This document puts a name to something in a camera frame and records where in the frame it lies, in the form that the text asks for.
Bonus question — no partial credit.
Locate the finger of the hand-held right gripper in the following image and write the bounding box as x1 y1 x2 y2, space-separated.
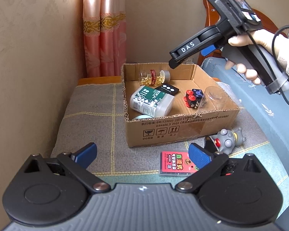
169 26 223 69
202 45 217 56

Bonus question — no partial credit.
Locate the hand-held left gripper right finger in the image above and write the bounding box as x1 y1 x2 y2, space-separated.
176 143 268 194

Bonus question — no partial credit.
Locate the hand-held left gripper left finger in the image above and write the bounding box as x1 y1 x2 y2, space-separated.
22 142 110 194

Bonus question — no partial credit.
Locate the cardboard box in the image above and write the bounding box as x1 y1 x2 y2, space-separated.
121 63 240 148

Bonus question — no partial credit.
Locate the clear plastic jar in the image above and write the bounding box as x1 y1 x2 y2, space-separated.
196 86 228 112

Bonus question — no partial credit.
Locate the black remote with white dots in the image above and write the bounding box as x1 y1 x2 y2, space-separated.
155 84 181 96

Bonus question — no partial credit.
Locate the yellow capsule bottle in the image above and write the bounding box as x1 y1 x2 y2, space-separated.
138 69 171 86

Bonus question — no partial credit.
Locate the white bottle with green label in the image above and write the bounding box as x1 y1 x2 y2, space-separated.
130 86 175 118

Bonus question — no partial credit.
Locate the person's right hand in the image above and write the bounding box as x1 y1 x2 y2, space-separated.
225 28 281 86

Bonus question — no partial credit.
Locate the wooden chair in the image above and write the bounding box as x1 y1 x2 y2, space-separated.
199 0 277 65

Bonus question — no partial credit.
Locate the red card packet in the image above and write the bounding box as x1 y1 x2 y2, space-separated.
159 151 200 177

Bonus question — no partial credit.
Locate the grey rubber toy animal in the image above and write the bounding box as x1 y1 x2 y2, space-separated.
212 127 247 154

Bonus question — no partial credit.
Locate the grey-green plaid blanket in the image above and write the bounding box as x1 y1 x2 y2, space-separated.
50 83 289 231

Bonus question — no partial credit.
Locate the pink patterned curtain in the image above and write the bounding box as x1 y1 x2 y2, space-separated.
82 0 127 77

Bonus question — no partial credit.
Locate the black cable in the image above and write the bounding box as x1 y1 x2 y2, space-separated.
246 25 289 107

